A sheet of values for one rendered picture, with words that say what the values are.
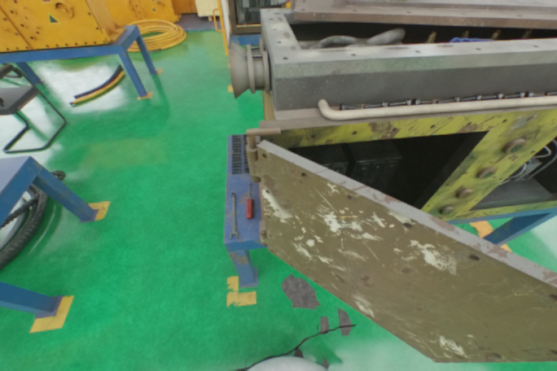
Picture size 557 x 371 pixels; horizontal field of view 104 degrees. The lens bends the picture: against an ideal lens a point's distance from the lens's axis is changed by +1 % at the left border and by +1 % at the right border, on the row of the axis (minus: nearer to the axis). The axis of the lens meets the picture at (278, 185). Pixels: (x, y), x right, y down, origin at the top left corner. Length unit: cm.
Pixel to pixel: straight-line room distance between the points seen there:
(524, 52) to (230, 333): 164
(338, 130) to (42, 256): 224
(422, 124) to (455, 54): 16
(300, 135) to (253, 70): 23
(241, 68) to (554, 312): 74
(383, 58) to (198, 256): 157
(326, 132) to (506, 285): 41
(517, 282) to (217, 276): 147
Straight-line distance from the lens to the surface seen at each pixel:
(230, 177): 123
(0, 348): 223
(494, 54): 77
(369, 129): 59
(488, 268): 48
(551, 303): 52
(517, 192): 144
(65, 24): 363
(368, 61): 58
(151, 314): 175
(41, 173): 206
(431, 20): 89
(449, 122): 70
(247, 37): 323
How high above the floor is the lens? 154
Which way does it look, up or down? 51 degrees down
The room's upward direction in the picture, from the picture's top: 1 degrees counter-clockwise
